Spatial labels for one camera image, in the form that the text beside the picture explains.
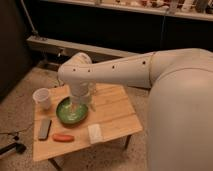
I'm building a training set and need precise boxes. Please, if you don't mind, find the orange carrot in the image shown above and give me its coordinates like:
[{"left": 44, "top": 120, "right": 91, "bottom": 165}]
[{"left": 52, "top": 134, "right": 74, "bottom": 142}]

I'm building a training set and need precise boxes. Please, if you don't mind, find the black cable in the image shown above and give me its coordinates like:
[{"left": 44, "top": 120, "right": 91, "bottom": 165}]
[{"left": 159, "top": 8, "right": 168, "bottom": 51}]

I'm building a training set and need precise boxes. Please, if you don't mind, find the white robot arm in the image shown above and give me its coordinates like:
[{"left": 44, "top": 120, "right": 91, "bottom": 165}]
[{"left": 58, "top": 48, "right": 213, "bottom": 171}]

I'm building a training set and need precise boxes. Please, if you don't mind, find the long wooden beam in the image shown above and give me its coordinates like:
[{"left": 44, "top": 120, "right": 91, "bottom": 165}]
[{"left": 27, "top": 36, "right": 135, "bottom": 62}]

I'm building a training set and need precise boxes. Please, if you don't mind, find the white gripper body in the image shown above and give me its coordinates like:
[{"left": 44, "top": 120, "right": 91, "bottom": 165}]
[{"left": 69, "top": 83, "right": 91, "bottom": 113}]

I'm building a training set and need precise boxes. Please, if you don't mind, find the metal pole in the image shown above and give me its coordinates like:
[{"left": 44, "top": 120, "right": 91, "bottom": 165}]
[{"left": 20, "top": 0, "right": 39, "bottom": 37}]

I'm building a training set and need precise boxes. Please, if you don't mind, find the black stand base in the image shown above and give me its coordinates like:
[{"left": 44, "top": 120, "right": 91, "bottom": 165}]
[{"left": 0, "top": 133, "right": 27, "bottom": 155}]

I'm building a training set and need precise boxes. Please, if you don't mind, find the white sponge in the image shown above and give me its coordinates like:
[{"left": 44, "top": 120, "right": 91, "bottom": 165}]
[{"left": 88, "top": 124, "right": 103, "bottom": 144}]

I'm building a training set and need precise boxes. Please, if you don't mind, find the wooden table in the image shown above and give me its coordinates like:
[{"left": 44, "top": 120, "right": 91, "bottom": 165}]
[{"left": 33, "top": 84, "right": 142, "bottom": 161}]

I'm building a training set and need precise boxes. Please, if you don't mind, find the green bowl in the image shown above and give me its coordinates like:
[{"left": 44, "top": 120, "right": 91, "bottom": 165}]
[{"left": 56, "top": 97, "right": 88, "bottom": 125}]

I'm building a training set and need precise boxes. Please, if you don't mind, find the shelf with items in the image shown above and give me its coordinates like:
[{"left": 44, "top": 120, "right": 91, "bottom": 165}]
[{"left": 45, "top": 0, "right": 213, "bottom": 22}]

